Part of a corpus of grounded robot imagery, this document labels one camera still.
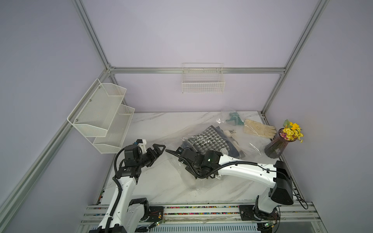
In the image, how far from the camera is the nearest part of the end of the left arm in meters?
0.61

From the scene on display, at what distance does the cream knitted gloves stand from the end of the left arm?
69 cm

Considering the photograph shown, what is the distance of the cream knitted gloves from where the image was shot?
1090mm
